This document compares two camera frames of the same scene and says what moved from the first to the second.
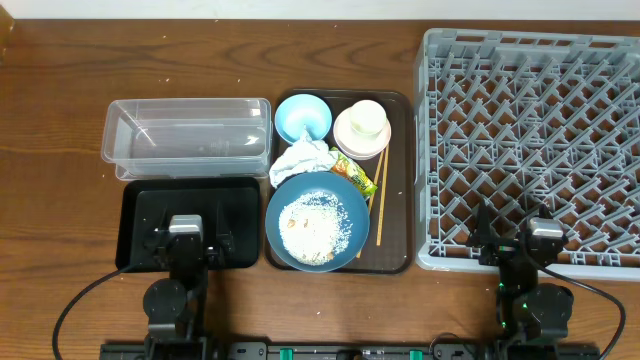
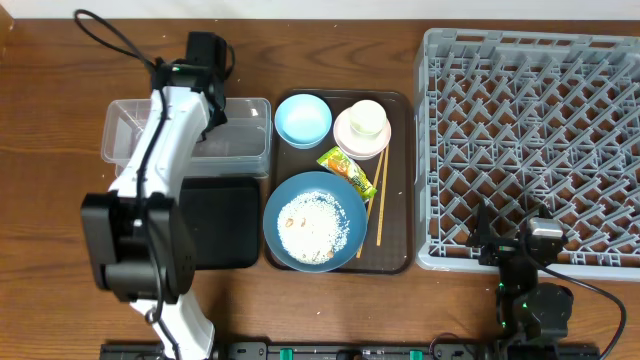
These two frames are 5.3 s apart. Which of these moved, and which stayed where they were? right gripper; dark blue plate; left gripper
Moved: left gripper
Stayed: dark blue plate; right gripper
